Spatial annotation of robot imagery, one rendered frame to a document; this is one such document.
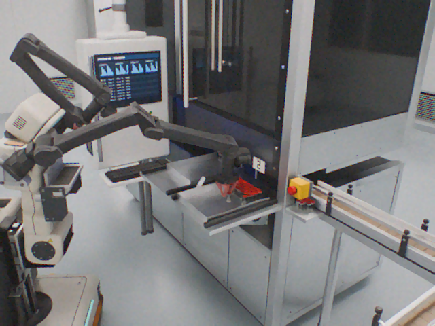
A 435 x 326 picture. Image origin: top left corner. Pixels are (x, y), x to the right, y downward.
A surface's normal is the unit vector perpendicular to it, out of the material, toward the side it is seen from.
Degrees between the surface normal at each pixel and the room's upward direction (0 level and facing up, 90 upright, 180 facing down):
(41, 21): 90
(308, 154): 90
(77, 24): 90
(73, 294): 0
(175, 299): 0
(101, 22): 90
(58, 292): 0
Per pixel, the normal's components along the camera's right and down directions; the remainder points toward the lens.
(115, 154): 0.55, 0.33
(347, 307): 0.02, -0.92
